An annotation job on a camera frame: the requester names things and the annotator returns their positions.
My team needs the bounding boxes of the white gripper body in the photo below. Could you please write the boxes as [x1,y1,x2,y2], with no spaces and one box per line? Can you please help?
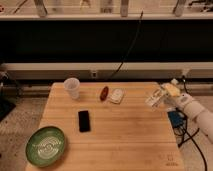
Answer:
[162,79,181,105]

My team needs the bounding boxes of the clear plastic bottle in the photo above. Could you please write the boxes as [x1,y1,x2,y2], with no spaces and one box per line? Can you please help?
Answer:
[145,88,165,107]

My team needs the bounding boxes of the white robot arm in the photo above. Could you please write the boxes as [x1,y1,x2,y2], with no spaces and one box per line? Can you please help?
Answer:
[161,83,213,143]

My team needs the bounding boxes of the blue box on floor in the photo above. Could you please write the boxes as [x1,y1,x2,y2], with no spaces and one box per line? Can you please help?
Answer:
[168,111,184,128]

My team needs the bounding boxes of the red oval object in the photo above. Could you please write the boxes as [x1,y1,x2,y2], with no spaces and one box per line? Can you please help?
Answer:
[100,86,109,101]

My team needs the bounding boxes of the black smartphone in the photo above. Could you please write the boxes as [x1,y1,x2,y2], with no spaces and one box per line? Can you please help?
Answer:
[78,111,90,132]

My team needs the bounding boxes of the translucent plastic cup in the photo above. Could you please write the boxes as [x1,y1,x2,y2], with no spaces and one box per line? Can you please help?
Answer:
[64,78,80,100]

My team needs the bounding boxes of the green ceramic bowl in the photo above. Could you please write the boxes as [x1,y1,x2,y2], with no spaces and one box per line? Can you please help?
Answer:
[25,126,66,167]

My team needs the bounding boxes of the black floor cables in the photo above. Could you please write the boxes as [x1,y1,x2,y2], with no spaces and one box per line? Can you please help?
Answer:
[173,75,209,171]

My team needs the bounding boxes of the white wall outlet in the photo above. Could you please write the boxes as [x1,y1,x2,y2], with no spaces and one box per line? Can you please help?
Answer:
[91,70,98,79]

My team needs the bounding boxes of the black hanging cable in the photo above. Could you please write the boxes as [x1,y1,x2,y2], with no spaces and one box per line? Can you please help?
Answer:
[107,10,145,81]

